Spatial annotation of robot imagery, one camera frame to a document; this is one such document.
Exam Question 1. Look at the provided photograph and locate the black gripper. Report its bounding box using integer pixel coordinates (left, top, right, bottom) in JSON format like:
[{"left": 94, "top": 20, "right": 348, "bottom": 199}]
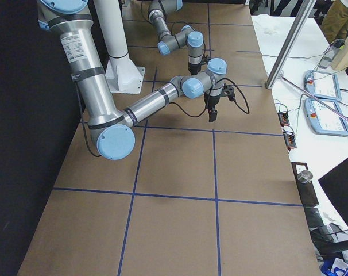
[
  {"left": 188, "top": 59, "right": 208, "bottom": 75},
  {"left": 204, "top": 86, "right": 222, "bottom": 122}
]

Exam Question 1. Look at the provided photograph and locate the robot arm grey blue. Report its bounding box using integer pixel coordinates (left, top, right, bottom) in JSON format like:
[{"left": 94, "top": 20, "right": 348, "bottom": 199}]
[
  {"left": 148, "top": 0, "right": 204, "bottom": 75},
  {"left": 37, "top": 1, "right": 227, "bottom": 160}
]

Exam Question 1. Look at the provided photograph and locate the far black connector box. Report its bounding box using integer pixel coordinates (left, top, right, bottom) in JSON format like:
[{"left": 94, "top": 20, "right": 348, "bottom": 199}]
[{"left": 277, "top": 111, "right": 290, "bottom": 127}]

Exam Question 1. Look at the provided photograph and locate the black connector box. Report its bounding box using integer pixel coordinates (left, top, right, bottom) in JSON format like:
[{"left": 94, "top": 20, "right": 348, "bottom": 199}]
[
  {"left": 277, "top": 111, "right": 290, "bottom": 127},
  {"left": 283, "top": 129, "right": 297, "bottom": 151}
]

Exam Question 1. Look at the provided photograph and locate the near black connector box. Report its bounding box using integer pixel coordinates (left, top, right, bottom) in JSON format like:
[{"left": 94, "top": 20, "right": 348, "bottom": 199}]
[{"left": 283, "top": 129, "right": 297, "bottom": 151}]

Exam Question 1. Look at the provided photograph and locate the near teach pendant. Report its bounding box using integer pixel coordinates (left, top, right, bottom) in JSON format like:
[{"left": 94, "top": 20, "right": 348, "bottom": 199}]
[{"left": 304, "top": 98, "right": 348, "bottom": 137}]

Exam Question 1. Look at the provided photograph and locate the teach pendant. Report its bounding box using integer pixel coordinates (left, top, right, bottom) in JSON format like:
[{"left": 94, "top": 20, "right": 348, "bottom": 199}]
[
  {"left": 304, "top": 98, "right": 348, "bottom": 137},
  {"left": 304, "top": 70, "right": 342, "bottom": 101}
]

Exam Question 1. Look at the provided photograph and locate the silver metal cylinder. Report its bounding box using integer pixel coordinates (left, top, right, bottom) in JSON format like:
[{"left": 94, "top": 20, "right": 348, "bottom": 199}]
[{"left": 297, "top": 170, "right": 313, "bottom": 184}]

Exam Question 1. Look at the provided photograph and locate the far teach pendant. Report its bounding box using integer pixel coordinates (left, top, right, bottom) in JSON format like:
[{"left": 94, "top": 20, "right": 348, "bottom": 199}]
[{"left": 304, "top": 70, "right": 342, "bottom": 101}]

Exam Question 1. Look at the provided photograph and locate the black flat box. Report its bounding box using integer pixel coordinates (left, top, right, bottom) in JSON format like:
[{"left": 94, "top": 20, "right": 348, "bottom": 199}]
[{"left": 291, "top": 162, "right": 319, "bottom": 208}]

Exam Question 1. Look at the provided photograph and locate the clear water bottle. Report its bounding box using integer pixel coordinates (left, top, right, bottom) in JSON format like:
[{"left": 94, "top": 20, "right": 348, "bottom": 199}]
[{"left": 318, "top": 39, "right": 345, "bottom": 69}]

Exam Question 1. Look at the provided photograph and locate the black monitor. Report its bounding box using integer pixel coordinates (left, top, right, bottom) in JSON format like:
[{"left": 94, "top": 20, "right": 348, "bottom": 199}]
[{"left": 319, "top": 158, "right": 348, "bottom": 226}]

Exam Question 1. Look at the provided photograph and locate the person in khaki trousers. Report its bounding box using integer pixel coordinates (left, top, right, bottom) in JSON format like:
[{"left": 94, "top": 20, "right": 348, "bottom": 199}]
[{"left": 320, "top": 0, "right": 348, "bottom": 44}]

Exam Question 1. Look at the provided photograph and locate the right black braided cable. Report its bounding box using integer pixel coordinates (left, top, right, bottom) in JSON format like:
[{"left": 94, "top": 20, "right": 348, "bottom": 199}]
[{"left": 171, "top": 76, "right": 251, "bottom": 118}]

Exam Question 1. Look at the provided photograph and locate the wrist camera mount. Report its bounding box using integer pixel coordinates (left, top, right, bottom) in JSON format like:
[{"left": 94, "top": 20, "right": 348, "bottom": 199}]
[{"left": 222, "top": 84, "right": 235, "bottom": 102}]

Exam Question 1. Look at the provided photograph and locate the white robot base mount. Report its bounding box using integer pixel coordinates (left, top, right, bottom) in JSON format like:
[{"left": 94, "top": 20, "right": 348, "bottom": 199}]
[{"left": 94, "top": 0, "right": 145, "bottom": 94}]

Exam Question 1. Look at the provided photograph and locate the aluminium frame post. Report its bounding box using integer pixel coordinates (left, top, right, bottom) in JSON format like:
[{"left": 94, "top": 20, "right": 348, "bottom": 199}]
[{"left": 265, "top": 0, "right": 316, "bottom": 89}]

